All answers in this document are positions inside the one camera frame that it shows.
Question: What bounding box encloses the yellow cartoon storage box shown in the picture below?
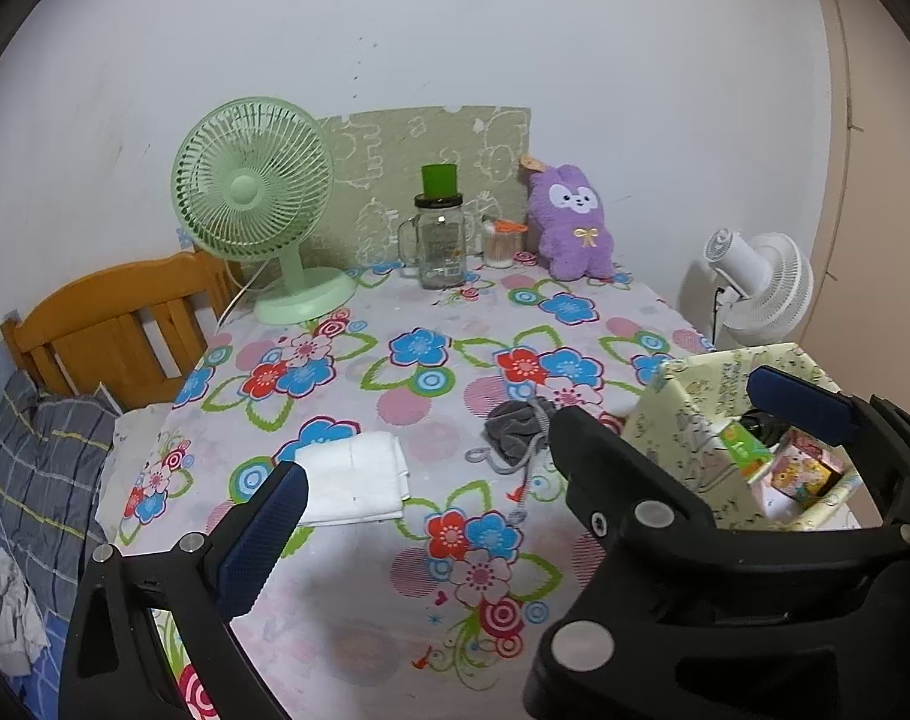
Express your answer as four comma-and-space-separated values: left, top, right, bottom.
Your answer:
622, 343, 861, 532

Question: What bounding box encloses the grey drawstring pouch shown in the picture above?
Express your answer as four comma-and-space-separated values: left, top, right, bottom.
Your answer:
464, 397, 557, 475

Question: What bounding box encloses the green orange tissue pack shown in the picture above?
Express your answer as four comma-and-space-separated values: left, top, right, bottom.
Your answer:
718, 421, 772, 479

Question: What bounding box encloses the white pad pack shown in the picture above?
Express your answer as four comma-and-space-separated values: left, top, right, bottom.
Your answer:
294, 431, 411, 527

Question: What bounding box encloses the black plastic bag bundle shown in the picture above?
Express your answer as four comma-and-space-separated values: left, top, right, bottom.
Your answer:
740, 408, 791, 447

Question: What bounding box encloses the beige door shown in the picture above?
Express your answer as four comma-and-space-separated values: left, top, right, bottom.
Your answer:
798, 0, 910, 411

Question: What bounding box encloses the grey plaid blanket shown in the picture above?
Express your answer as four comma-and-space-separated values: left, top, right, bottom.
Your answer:
0, 371, 116, 621

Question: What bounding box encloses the white standing fan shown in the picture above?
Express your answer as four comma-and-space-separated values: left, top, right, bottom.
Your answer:
704, 227, 814, 346

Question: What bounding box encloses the floral tablecloth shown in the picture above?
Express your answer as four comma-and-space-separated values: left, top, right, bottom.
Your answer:
102, 263, 707, 718

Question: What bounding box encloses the cotton swab jar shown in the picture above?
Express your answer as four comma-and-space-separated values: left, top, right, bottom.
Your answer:
480, 216, 528, 268

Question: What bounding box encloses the purple bunny plush toy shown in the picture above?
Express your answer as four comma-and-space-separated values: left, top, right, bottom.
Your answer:
528, 161, 615, 281

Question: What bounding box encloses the glass mason jar mug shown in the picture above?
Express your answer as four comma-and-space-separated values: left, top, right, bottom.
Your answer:
398, 163, 468, 289

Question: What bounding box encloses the green patterned cardboard panel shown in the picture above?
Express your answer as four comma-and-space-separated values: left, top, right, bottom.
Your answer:
303, 104, 534, 274

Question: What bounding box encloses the green desk fan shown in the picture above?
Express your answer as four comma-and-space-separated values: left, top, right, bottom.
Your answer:
170, 96, 356, 327

